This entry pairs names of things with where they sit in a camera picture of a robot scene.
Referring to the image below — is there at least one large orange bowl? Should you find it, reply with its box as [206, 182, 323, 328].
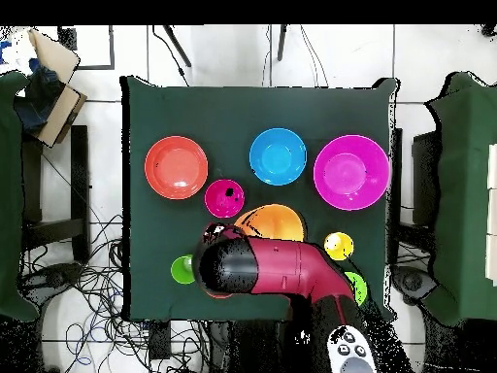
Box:
[233, 203, 306, 243]

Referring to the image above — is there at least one small crimson bowl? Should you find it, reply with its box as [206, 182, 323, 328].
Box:
[204, 178, 246, 220]

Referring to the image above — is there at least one blue bowl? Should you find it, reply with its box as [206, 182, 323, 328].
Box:
[248, 127, 308, 187]

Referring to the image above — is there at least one wide red-orange bowl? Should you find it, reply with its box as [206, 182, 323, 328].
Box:
[144, 135, 210, 201]

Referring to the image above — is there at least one green cup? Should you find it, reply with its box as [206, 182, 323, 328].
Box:
[170, 254, 195, 286]

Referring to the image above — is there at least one dark green tablecloth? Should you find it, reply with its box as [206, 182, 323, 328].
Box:
[120, 75, 398, 323]

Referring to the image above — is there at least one yellow cup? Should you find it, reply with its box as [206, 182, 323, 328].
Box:
[323, 231, 355, 262]

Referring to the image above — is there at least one large magenta bowl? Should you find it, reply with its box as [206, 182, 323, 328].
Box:
[313, 134, 391, 212]

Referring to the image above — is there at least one green bowl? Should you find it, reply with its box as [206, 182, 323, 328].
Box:
[343, 271, 369, 307]

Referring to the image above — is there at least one black tripod leg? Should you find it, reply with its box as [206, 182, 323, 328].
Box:
[162, 24, 193, 68]
[276, 24, 289, 62]

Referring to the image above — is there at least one black cabinet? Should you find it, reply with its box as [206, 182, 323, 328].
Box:
[411, 130, 442, 226]

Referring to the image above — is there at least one dark green side cloth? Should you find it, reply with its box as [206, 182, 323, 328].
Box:
[424, 70, 497, 327]
[0, 70, 40, 323]

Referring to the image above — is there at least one dark blue cloth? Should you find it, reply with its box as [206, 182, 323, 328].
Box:
[14, 57, 65, 133]

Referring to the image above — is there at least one cardboard box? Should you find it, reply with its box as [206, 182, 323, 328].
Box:
[15, 27, 88, 150]

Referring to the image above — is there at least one black stool frame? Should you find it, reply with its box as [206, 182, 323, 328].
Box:
[20, 124, 91, 263]

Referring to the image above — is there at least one grey pedestal foot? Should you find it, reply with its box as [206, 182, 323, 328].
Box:
[390, 265, 440, 306]

